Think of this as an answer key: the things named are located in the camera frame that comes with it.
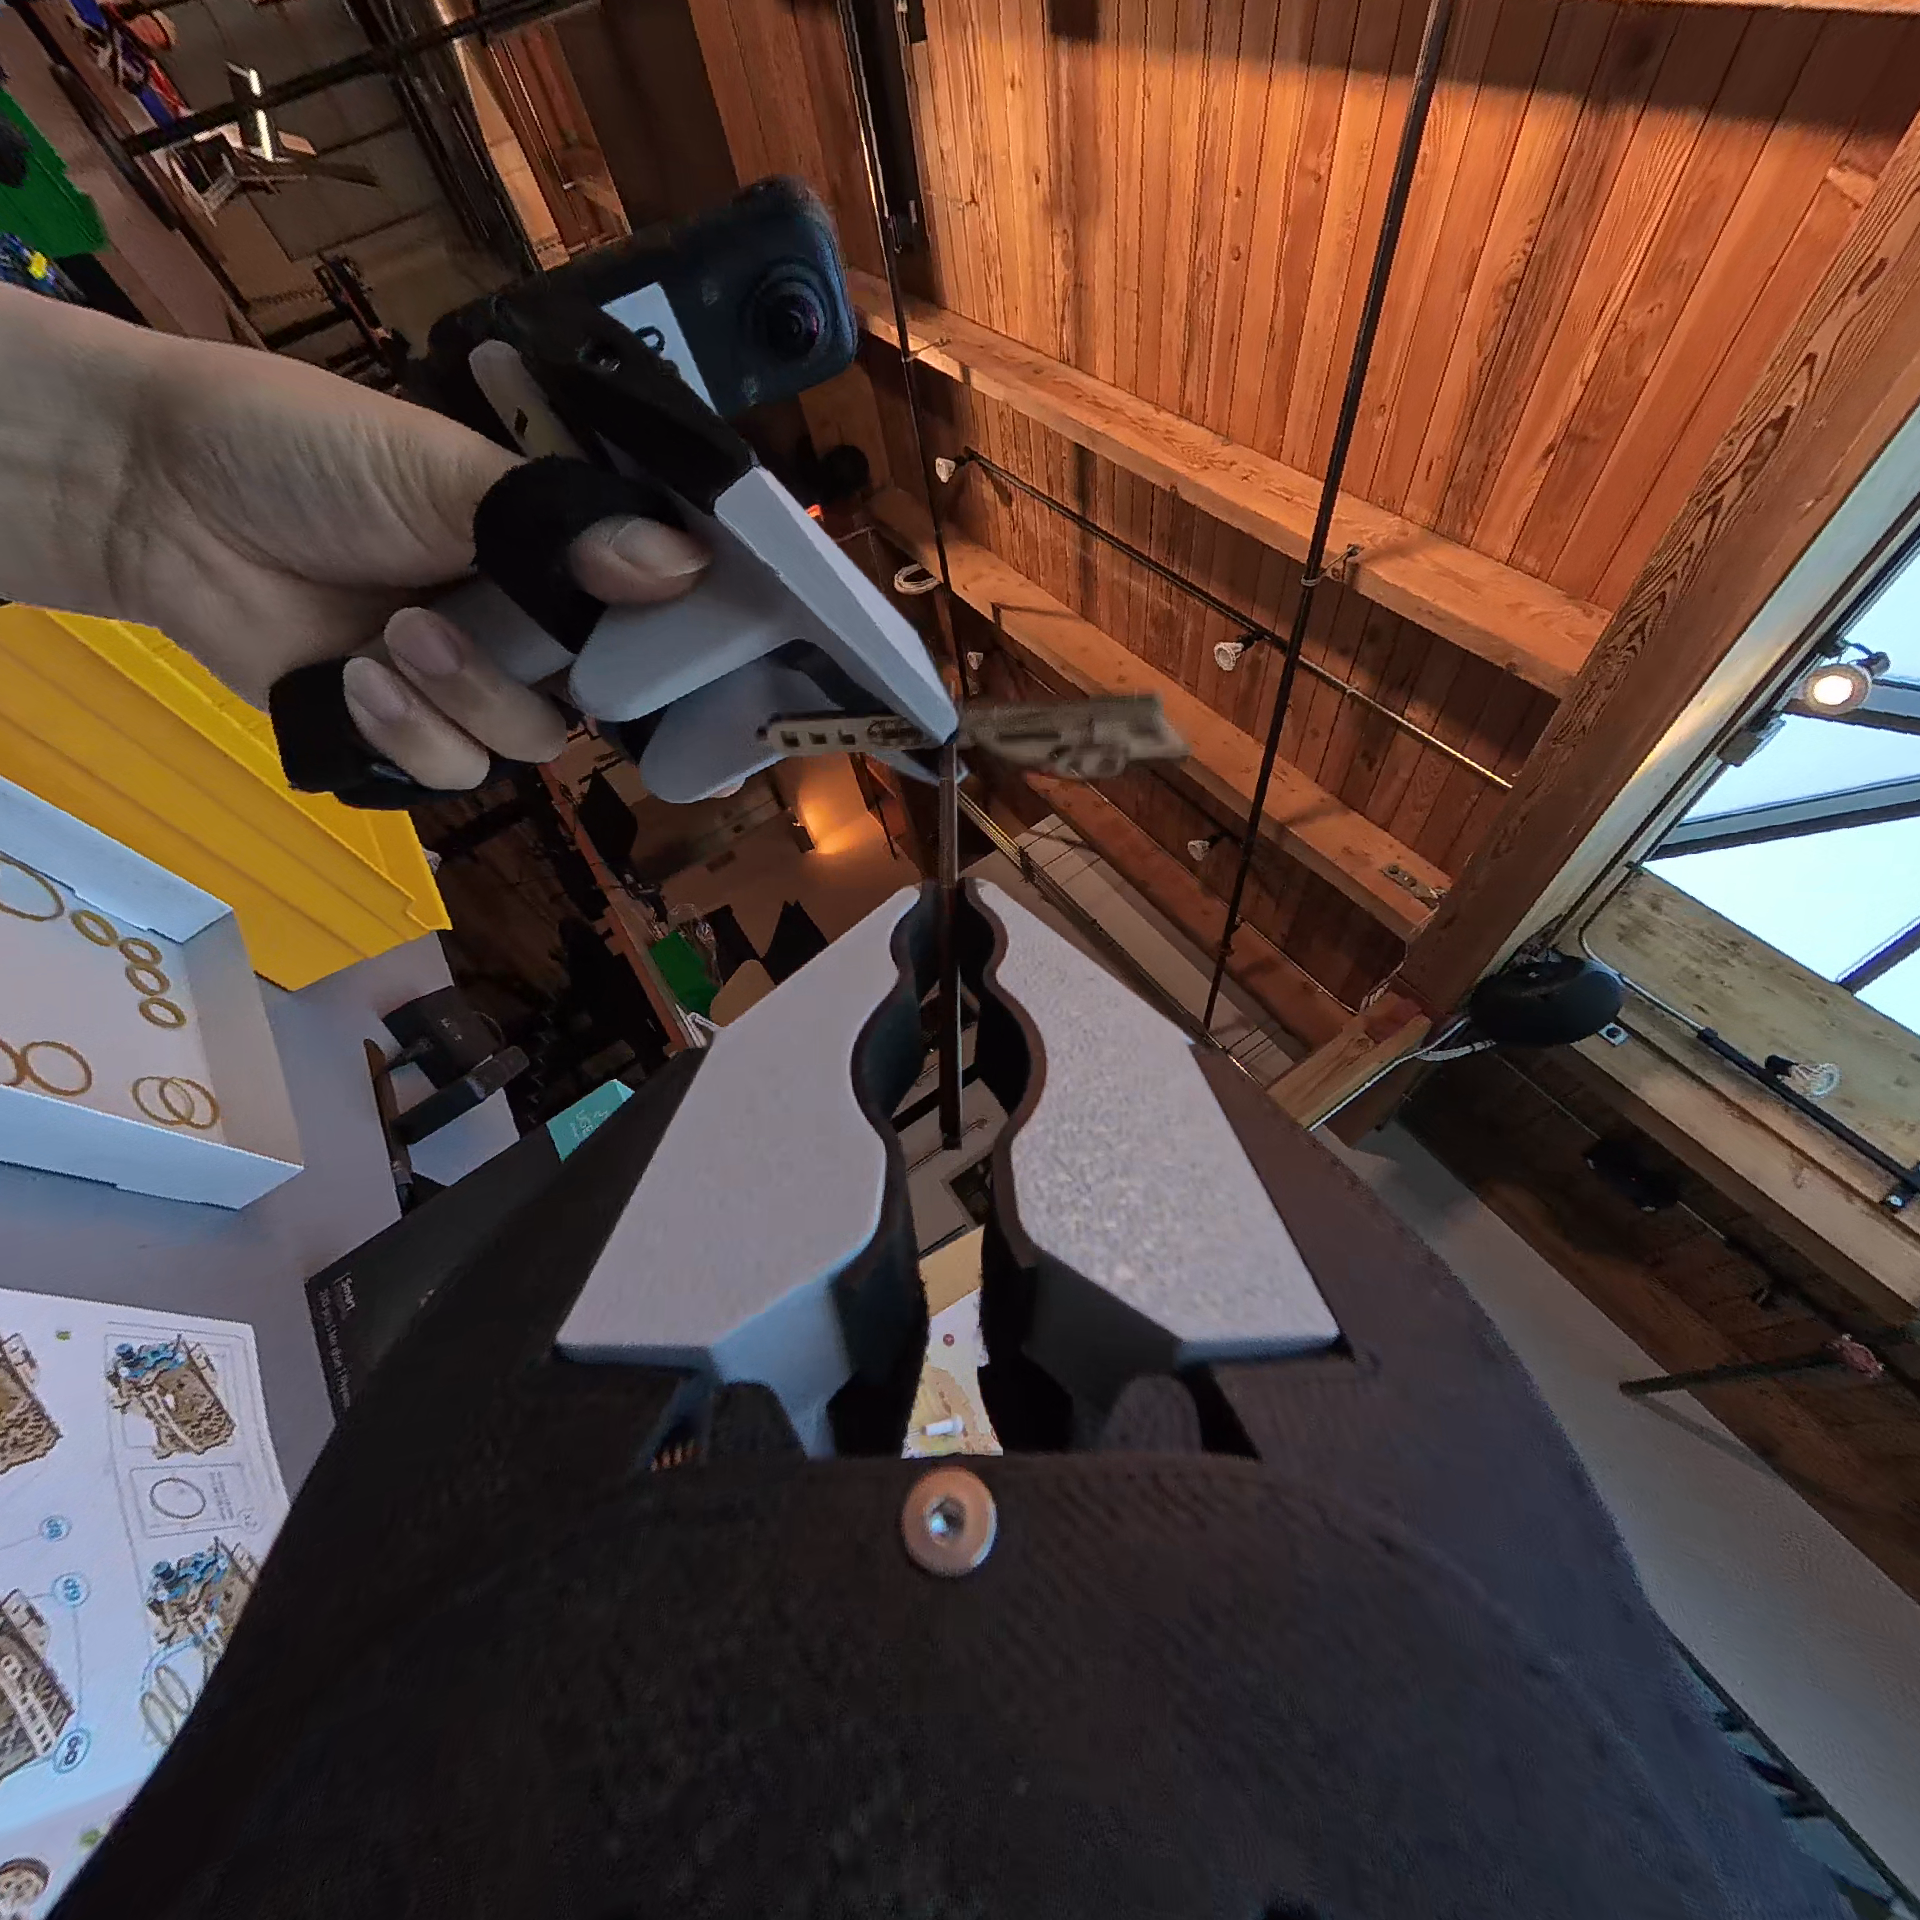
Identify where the yellow plastic bin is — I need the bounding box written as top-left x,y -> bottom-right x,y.
0,601 -> 454,993

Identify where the set of tan rubber bands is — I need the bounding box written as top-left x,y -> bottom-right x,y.
0,856 -> 229,1133

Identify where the black product box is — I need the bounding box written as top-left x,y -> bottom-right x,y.
305,1049 -> 708,1420

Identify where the black desk tool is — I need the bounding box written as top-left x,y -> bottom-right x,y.
363,987 -> 530,1202

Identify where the black round ceiling fixture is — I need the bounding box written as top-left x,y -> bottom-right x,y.
1469,957 -> 1630,1049

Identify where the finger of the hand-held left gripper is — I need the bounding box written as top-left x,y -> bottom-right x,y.
715,464 -> 967,751

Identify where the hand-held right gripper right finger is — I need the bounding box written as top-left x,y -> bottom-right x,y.
961,878 -> 1342,1456

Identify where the white shallow cardboard box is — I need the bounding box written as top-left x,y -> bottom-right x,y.
0,774 -> 305,1212

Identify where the thin wooden stick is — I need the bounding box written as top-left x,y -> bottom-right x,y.
944,741 -> 968,1151

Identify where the small teal box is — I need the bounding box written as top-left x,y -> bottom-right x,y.
545,1078 -> 637,1164

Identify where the illustrated instruction booklet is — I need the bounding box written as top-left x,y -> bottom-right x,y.
0,1287 -> 295,1920

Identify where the black lighting rail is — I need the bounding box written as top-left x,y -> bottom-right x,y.
961,448 -> 1516,794

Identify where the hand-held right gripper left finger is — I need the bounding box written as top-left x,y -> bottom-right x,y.
558,885 -> 932,1460

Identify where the black ceiling rod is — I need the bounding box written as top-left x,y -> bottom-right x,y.
839,0 -> 968,720
1200,0 -> 1457,1039

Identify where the slotted wooden strip part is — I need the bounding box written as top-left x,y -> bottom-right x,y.
758,692 -> 1190,782

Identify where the person's left hand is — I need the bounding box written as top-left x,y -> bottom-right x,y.
0,285 -> 715,794

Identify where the skylight window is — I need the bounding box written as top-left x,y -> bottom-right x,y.
1644,511 -> 1920,1039

